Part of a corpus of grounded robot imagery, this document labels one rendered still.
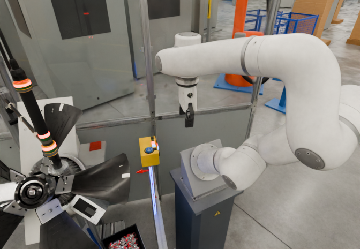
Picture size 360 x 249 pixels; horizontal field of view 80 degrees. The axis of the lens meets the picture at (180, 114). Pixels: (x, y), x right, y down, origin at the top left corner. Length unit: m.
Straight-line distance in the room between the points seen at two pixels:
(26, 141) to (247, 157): 1.05
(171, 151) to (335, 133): 1.57
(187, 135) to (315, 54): 1.48
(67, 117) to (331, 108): 0.88
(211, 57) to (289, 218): 2.05
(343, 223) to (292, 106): 2.24
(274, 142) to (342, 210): 2.16
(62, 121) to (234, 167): 0.70
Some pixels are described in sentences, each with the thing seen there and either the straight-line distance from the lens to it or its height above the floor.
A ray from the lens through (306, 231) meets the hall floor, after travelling 2.44.
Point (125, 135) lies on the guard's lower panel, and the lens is 1.74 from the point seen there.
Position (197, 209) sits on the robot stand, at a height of 0.93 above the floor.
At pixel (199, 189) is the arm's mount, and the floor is 0.99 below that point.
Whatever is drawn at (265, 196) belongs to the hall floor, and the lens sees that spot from 2.52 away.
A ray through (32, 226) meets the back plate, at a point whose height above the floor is 0.89.
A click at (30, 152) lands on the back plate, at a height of 1.16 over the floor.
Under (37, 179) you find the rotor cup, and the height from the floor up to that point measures 1.26.
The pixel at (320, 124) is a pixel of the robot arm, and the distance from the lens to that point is 0.45.
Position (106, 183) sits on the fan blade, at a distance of 0.97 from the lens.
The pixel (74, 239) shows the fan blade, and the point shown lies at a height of 1.00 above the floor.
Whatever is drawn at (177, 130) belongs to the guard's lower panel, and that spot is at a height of 0.83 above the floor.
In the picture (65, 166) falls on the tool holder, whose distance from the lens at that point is 0.96.
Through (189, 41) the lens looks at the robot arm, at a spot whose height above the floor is 1.73.
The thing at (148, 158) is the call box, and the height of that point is 1.05.
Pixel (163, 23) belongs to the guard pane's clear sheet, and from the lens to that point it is 1.43.
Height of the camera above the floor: 1.90
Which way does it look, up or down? 33 degrees down
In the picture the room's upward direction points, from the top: straight up
